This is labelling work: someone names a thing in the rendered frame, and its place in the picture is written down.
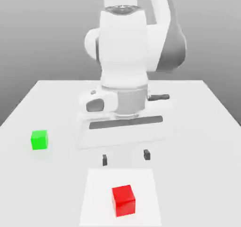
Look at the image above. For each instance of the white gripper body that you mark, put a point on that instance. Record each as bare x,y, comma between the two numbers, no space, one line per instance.
122,134

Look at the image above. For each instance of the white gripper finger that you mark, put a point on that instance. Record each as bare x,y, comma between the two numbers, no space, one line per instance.
146,154
104,160

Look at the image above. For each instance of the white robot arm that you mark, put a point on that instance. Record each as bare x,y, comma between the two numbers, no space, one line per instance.
122,42

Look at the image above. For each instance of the small red cube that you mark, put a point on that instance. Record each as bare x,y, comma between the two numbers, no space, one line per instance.
124,200

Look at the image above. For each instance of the small green cube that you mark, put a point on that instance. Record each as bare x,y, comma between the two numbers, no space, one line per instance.
39,140

